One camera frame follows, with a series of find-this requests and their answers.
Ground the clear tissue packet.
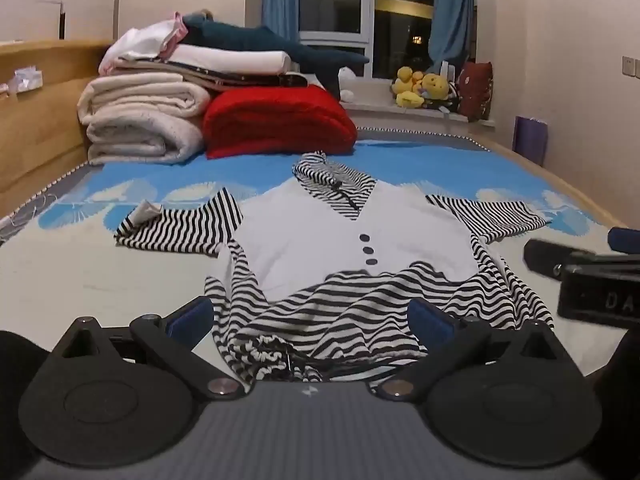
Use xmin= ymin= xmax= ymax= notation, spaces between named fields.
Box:
xmin=7 ymin=65 xmax=44 ymax=96

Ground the dark red cushion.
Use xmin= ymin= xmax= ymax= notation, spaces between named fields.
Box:
xmin=457 ymin=61 xmax=494 ymax=122

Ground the dark teal plush shark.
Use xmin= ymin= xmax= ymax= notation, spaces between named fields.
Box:
xmin=182 ymin=10 xmax=371 ymax=99

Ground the wooden headboard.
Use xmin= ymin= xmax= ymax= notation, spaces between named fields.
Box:
xmin=0 ymin=39 xmax=117 ymax=221

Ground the purple box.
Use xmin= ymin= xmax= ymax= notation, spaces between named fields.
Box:
xmin=512 ymin=115 xmax=550 ymax=167

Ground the window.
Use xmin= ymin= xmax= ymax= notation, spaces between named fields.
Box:
xmin=297 ymin=0 xmax=437 ymax=79

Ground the cream folded blanket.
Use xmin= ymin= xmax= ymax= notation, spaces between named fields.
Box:
xmin=77 ymin=72 xmax=212 ymax=165

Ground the black white striped dress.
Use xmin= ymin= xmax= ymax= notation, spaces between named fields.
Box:
xmin=114 ymin=151 xmax=556 ymax=383

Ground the wooden bed frame rail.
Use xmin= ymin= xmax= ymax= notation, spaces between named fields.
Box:
xmin=470 ymin=135 xmax=632 ymax=231

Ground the pink white folded cloth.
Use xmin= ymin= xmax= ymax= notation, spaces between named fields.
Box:
xmin=98 ymin=11 xmax=189 ymax=77

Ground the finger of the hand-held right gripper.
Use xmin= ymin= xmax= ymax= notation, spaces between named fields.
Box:
xmin=523 ymin=238 xmax=597 ymax=282
xmin=607 ymin=227 xmax=640 ymax=255

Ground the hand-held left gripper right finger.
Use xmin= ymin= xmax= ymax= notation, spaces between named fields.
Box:
xmin=369 ymin=299 xmax=577 ymax=402

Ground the blue curtain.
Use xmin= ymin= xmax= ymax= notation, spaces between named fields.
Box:
xmin=426 ymin=0 xmax=476 ymax=69
xmin=260 ymin=0 xmax=301 ymax=44

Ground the yellow plush toy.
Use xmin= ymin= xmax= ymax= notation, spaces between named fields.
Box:
xmin=418 ymin=74 xmax=451 ymax=104
xmin=391 ymin=66 xmax=426 ymax=109

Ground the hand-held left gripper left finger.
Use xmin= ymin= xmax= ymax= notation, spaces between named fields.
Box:
xmin=52 ymin=296 xmax=247 ymax=402

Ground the red folded blanket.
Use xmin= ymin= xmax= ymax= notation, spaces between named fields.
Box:
xmin=202 ymin=85 xmax=359 ymax=160

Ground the dark patterned folded cloth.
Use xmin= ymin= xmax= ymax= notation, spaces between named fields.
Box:
xmin=169 ymin=62 xmax=307 ymax=92

